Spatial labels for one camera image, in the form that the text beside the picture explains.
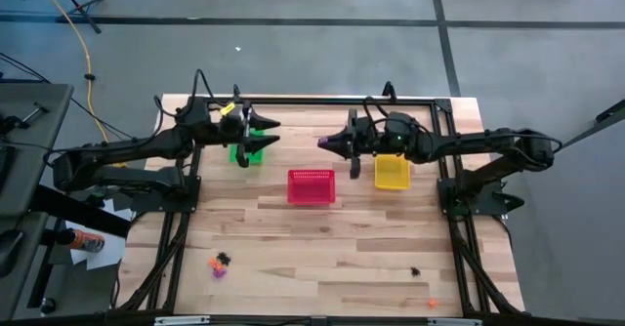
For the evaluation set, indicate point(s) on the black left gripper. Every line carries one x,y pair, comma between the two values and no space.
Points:
242,155

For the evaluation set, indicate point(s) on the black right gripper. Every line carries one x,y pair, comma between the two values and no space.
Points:
368,138

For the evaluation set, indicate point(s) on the green plastic basket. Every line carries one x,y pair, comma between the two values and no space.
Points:
254,157

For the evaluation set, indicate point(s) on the black spider decoration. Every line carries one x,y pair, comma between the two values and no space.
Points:
415,271
224,257

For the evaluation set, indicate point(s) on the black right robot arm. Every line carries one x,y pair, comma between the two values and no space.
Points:
488,140

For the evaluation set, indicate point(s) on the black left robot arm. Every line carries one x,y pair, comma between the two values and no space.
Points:
146,145

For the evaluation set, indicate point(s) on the yellow tag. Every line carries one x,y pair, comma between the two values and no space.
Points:
227,109

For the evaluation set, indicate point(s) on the red plastic basket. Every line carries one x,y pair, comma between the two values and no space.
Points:
311,187

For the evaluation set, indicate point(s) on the yellow plastic basket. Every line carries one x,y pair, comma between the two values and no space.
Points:
392,172

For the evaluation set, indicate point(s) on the white paper sheets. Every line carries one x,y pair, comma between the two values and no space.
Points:
110,253

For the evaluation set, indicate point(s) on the black desk leg bar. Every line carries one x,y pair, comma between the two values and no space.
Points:
83,212

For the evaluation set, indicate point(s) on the orange drink bottle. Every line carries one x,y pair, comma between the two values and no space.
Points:
83,241

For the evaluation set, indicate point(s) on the black tripod stand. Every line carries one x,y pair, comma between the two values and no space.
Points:
78,6

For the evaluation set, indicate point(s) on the grey desk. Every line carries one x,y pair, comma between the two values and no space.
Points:
34,121

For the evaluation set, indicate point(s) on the black stand leg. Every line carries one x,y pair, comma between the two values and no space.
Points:
610,116

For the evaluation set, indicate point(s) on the black computer mouse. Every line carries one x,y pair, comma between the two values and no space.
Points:
10,253

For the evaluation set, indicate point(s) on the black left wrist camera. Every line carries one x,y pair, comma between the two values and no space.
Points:
232,123

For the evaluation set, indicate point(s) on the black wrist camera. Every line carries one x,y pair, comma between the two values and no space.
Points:
232,123
398,131

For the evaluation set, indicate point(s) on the black aluminium table frame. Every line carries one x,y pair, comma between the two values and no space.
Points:
312,101

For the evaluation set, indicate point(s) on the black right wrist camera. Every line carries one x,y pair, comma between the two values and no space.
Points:
398,131

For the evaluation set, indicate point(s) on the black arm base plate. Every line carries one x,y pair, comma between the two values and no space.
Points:
481,206
161,201

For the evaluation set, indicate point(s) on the silver aluminium bracket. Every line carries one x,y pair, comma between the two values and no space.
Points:
454,322
181,320

